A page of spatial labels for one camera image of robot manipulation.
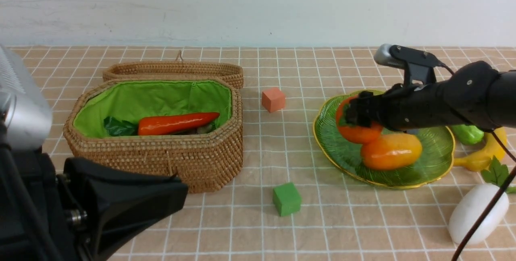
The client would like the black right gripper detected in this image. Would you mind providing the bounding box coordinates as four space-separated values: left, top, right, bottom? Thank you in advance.
345 61 502 131

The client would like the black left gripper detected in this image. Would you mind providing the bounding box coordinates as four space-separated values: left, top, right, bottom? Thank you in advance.
56 157 188 261

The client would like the orange persimmon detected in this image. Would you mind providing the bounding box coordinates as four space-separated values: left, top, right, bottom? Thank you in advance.
335 95 383 144

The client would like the orange yellow mango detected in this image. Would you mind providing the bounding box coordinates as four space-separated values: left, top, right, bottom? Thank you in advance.
360 133 423 171

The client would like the orange carrot with leaves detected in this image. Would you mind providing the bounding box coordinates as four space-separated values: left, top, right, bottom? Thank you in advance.
104 112 221 137

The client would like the green cucumber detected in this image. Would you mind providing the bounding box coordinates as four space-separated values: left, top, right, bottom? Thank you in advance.
450 125 484 145

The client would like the yellow banana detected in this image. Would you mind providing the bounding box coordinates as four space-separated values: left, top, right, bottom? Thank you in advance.
454 133 506 172

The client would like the white radish with leaf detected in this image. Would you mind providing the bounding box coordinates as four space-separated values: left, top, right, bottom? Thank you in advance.
448 157 515 245

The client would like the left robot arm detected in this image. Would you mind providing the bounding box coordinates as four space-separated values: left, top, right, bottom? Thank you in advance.
0 46 188 261

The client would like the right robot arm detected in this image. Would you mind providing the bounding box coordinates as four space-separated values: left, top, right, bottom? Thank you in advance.
341 61 516 131

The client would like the green glass leaf plate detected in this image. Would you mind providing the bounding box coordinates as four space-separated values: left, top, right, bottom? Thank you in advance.
312 91 456 190

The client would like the orange foam cube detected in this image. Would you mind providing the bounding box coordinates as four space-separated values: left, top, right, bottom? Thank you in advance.
261 87 286 113

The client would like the woven wicker basket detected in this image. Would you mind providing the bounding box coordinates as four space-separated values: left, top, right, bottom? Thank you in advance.
63 76 244 193

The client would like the green foam cube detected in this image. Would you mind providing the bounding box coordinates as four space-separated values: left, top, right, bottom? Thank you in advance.
273 182 302 217

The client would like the beige checkered tablecloth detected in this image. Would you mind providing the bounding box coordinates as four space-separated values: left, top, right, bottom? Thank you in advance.
12 46 482 261

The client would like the woven basket lid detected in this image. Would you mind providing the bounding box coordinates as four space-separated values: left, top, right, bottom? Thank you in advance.
102 52 244 89

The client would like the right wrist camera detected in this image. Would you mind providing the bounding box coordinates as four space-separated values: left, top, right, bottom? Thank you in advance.
373 43 442 87

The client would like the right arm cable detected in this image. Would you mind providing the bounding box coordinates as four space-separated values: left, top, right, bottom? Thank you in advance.
437 64 516 261

